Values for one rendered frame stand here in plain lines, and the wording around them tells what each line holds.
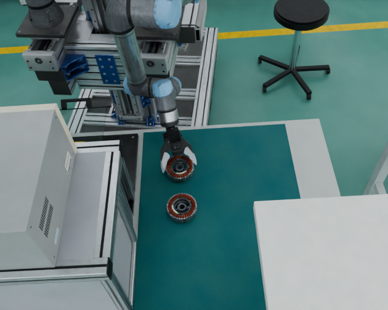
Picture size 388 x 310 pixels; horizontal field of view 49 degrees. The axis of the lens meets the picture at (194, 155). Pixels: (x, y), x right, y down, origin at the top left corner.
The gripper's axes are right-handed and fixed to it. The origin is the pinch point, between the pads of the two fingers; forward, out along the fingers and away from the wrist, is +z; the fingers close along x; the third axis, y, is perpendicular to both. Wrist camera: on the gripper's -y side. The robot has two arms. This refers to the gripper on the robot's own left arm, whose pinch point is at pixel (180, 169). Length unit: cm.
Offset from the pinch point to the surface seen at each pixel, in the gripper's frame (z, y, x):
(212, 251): 19.7, -30.2, -3.1
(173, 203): 6.5, -13.7, 6.0
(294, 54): -6, 125, -102
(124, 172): -11.6, -16.8, 20.3
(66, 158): -27, -33, 34
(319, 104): 28, 108, -110
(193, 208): 8.5, -17.8, -0.4
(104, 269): -5, -60, 28
